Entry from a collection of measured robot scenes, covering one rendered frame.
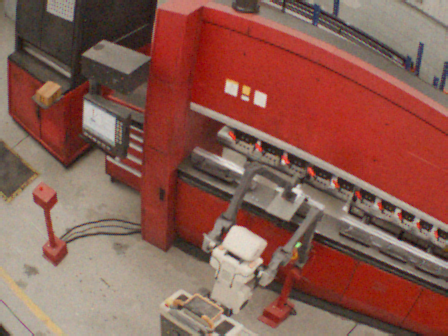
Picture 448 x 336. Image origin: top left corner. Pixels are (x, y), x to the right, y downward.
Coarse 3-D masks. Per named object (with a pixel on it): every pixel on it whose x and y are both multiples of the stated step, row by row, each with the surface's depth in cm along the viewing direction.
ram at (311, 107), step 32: (224, 32) 447; (224, 64) 465; (256, 64) 451; (288, 64) 437; (192, 96) 496; (224, 96) 482; (288, 96) 454; (320, 96) 439; (352, 96) 424; (256, 128) 484; (288, 128) 469; (320, 128) 455; (352, 128) 439; (384, 128) 423; (416, 128) 406; (352, 160) 454; (384, 160) 438; (416, 160) 420; (416, 192) 435
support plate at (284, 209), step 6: (276, 198) 497; (300, 198) 499; (276, 204) 493; (282, 204) 493; (288, 204) 494; (294, 204) 494; (300, 204) 494; (270, 210) 488; (276, 210) 488; (282, 210) 489; (288, 210) 489; (294, 210) 490; (276, 216) 485; (282, 216) 485; (288, 216) 485
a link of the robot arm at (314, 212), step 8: (312, 208) 431; (320, 208) 439; (312, 216) 429; (320, 216) 437; (304, 224) 428; (296, 232) 427; (304, 232) 429; (296, 240) 425; (280, 248) 426; (288, 248) 424; (272, 256) 424; (288, 256) 422; (280, 264) 422
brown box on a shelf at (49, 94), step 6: (48, 84) 558; (54, 84) 557; (42, 90) 551; (48, 90) 550; (54, 90) 551; (60, 90) 559; (36, 96) 558; (42, 96) 547; (48, 96) 545; (54, 96) 553; (60, 96) 562; (36, 102) 555; (42, 102) 552; (48, 102) 548; (54, 102) 556; (48, 108) 550
